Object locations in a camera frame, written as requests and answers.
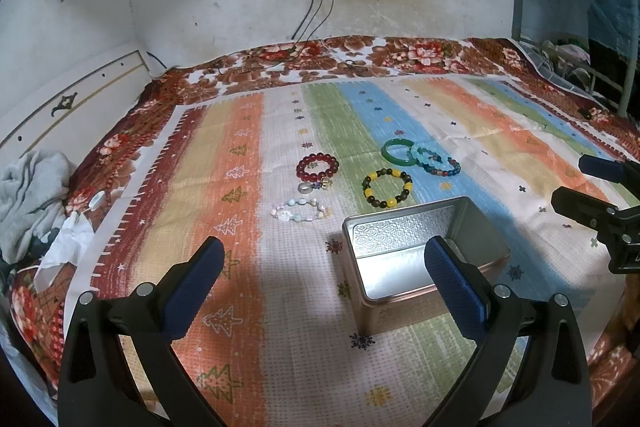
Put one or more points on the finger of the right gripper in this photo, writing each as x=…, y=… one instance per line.
x=622, y=172
x=581, y=208

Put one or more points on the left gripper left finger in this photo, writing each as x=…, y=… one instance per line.
x=96, y=387

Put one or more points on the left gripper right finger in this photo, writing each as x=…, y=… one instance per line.
x=552, y=386

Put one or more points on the green jade bangle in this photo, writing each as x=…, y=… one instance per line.
x=398, y=152

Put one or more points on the floral red bedsheet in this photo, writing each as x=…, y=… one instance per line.
x=116, y=159

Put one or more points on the white crumpled tissue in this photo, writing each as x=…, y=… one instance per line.
x=69, y=246

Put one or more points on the small white oval object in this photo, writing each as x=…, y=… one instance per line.
x=97, y=201

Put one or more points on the silver metal tin box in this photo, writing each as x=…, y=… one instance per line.
x=391, y=257

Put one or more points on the grey crumpled cloth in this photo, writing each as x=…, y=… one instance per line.
x=33, y=192

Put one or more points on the white bed headboard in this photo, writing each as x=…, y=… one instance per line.
x=72, y=112

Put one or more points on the striped colourful mat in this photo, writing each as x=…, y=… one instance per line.
x=274, y=174

